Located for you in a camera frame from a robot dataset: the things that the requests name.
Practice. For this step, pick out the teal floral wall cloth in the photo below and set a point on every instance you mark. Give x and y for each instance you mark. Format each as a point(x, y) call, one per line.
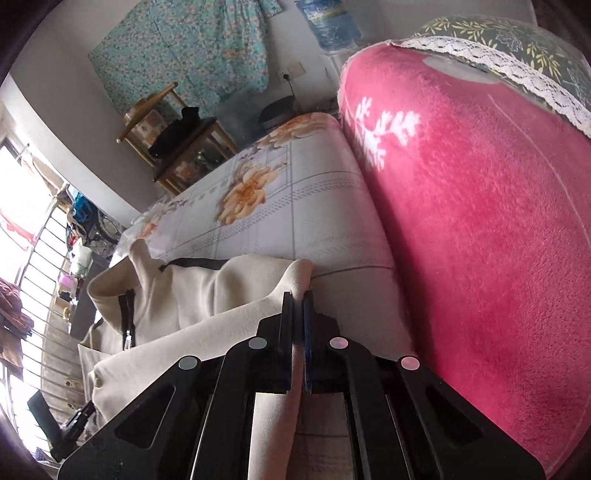
point(194, 50)

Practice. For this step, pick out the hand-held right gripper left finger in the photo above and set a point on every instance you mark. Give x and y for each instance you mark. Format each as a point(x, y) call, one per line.
point(287, 344)

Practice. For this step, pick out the beige zip jacket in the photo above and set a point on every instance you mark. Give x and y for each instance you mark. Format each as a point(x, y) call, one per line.
point(198, 300)

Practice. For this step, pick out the metal window railing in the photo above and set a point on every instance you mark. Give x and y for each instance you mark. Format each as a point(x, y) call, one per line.
point(41, 286)

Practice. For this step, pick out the wooden chair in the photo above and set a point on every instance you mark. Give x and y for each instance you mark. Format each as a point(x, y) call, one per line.
point(175, 138)

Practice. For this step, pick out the dark round pot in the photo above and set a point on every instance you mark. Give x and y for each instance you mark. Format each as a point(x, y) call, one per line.
point(277, 113)

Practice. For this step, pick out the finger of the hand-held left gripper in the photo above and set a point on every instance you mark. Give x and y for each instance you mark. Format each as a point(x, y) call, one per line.
point(79, 417)

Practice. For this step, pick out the pink fleece blanket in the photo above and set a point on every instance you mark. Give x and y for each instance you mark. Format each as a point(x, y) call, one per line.
point(471, 240)

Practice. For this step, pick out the blue water jug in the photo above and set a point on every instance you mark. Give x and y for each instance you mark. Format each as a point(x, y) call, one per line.
point(330, 23)

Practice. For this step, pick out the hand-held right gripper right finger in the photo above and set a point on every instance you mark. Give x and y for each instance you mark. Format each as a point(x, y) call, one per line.
point(308, 344)

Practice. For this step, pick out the floral bed sheet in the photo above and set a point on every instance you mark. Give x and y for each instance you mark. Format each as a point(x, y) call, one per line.
point(286, 194)

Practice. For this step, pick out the dark grey cabinet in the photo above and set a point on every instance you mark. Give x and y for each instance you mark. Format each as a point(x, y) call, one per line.
point(87, 290)

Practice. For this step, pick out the white wall socket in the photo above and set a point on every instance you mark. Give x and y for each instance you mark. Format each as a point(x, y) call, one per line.
point(295, 70)

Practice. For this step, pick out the green leaf-print lace pillow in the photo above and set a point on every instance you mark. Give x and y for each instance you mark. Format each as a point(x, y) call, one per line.
point(512, 46)

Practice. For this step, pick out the dark red hanging garment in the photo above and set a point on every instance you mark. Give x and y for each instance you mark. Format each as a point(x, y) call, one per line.
point(14, 318)

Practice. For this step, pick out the black cloth bundle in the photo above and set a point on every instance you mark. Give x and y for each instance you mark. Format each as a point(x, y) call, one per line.
point(178, 131)

